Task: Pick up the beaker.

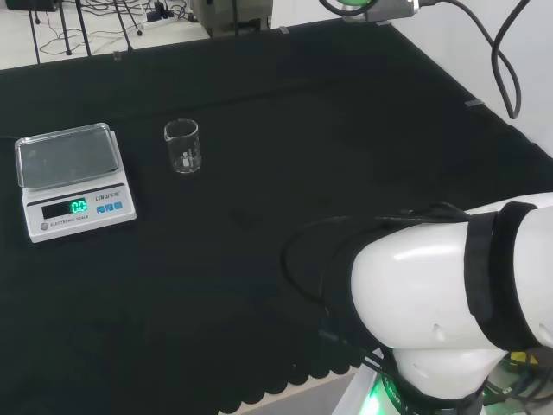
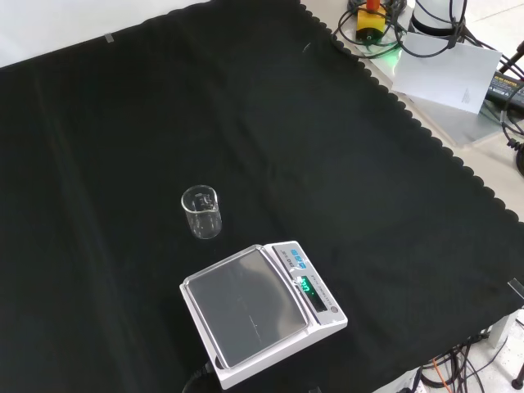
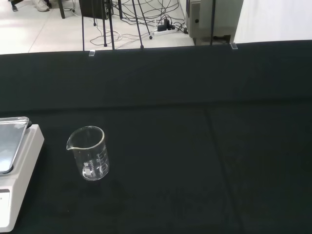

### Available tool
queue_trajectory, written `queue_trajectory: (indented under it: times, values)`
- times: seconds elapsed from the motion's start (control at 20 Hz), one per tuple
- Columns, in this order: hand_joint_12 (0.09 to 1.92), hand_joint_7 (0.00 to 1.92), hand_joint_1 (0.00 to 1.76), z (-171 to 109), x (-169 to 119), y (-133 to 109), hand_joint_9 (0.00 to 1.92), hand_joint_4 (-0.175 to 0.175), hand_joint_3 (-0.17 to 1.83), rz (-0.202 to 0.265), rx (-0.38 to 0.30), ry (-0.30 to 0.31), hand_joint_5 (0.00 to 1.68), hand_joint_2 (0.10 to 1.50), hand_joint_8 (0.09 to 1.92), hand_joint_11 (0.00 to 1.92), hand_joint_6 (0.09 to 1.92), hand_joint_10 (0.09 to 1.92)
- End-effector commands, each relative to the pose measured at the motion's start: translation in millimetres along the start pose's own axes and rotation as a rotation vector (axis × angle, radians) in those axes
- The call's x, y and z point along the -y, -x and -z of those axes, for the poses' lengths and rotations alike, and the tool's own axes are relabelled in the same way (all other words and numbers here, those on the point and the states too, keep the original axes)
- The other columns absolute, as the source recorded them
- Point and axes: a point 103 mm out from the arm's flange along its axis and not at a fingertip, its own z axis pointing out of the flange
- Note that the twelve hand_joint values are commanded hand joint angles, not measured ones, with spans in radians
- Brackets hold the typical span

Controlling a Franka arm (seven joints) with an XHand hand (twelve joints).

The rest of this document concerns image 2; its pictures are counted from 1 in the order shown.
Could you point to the yellow stop button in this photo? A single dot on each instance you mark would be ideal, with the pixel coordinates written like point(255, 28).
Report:
point(370, 23)

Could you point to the grey metal base plate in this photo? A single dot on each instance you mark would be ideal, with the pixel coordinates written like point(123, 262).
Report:
point(458, 127)

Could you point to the pale white board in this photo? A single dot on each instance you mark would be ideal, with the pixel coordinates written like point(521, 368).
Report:
point(442, 73)

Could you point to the grey tape strip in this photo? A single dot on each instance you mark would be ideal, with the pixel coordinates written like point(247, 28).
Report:
point(109, 38)

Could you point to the black bench cloth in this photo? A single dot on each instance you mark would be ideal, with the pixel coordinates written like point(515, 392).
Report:
point(123, 163)

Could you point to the clear glass beaker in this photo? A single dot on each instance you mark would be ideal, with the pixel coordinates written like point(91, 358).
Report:
point(204, 229)

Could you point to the black power adapter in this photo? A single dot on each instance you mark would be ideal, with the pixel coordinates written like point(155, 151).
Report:
point(505, 88)

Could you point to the white electronic balance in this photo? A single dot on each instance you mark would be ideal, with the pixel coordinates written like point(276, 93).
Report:
point(245, 303)

